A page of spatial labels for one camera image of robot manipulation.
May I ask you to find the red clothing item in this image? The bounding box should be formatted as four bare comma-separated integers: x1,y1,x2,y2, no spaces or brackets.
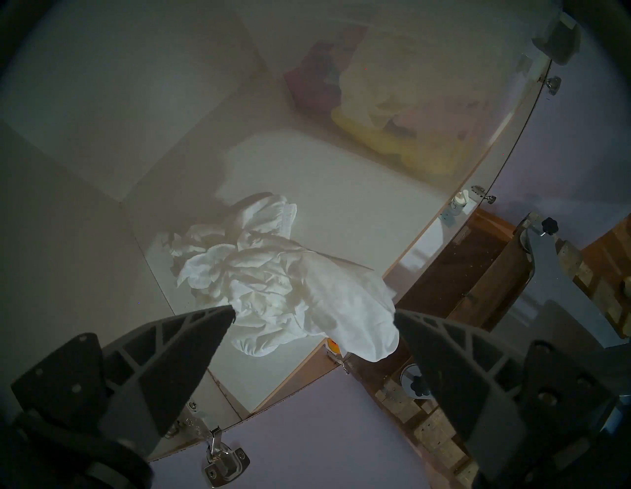
285,27,369,117

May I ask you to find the lilac wardrobe door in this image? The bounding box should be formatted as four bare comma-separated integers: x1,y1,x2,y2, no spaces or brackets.
486,44,631,249
148,365,434,489

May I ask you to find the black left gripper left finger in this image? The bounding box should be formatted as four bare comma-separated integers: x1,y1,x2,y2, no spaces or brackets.
96,305,236,461

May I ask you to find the cream clothing item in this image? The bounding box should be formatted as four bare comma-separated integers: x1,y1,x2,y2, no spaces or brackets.
340,37,474,134

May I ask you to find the clear plastic storage bin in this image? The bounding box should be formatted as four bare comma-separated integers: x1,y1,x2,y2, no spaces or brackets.
244,0,550,185

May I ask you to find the yellow clothing item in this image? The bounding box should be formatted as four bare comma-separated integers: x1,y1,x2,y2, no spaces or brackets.
329,107,476,176

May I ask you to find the brown wooden drawer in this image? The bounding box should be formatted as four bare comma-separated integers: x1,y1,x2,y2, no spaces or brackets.
394,207,535,332

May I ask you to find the white bin lid grey handle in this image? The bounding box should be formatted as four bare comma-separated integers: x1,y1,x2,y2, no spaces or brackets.
518,12,581,74

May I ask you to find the grey robot base stand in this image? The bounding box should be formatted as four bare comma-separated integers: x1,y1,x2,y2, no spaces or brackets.
400,212,631,395

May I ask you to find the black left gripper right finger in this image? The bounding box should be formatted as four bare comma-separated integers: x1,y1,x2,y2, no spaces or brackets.
393,310,533,489

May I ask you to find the white clothing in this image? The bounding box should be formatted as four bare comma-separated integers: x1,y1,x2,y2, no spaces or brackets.
155,193,400,363

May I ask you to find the white wooden wardrobe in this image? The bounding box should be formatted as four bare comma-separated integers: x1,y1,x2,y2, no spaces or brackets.
0,0,553,461

